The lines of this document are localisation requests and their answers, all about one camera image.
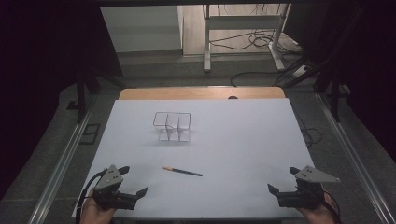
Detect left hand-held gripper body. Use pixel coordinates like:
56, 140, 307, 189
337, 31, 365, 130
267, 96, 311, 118
92, 164, 138, 211

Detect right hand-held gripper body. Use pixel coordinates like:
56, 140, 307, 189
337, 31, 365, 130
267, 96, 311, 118
277, 165, 341, 209

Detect black pen with gold end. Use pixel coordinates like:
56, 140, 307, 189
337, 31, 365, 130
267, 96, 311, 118
161, 166, 204, 177

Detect clear acrylic organizer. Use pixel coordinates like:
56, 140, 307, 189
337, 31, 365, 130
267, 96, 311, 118
152, 111, 192, 143

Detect person's left hand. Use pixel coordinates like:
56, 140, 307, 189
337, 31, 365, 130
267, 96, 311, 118
79, 189, 118, 224

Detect person's right hand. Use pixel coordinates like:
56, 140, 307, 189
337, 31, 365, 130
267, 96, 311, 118
296, 199, 338, 224

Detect black stand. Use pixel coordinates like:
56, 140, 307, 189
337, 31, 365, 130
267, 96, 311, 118
65, 69, 102, 124
312, 69, 351, 123

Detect wooden table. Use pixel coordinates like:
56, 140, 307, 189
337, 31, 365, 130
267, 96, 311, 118
119, 86, 287, 101

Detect white power strip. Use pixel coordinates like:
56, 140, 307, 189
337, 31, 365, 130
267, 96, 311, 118
291, 64, 308, 78

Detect black curtain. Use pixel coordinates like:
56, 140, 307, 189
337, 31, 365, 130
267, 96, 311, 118
282, 0, 396, 157
0, 0, 123, 200

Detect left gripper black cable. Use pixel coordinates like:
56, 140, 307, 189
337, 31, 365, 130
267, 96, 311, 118
75, 170, 107, 224

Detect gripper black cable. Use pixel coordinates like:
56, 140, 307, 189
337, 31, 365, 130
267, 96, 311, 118
321, 189, 343, 224
75, 170, 107, 224

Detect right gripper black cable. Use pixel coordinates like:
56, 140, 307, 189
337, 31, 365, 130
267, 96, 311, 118
321, 189, 343, 224

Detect thin black cable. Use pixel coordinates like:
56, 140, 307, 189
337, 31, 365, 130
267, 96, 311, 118
299, 124, 324, 147

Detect metal floor rail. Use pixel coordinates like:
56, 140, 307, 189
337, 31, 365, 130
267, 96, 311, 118
315, 92, 396, 224
35, 95, 98, 224

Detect black rectangular floor frame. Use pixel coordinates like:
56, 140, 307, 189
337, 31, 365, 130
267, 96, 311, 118
79, 123, 102, 146

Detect black floor cable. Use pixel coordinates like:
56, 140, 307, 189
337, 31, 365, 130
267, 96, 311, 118
230, 70, 283, 88

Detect black floor cables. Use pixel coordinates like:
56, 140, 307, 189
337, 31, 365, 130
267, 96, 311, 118
208, 29, 304, 56

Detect white desk frame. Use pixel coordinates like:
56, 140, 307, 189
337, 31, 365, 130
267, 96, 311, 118
202, 3, 292, 74

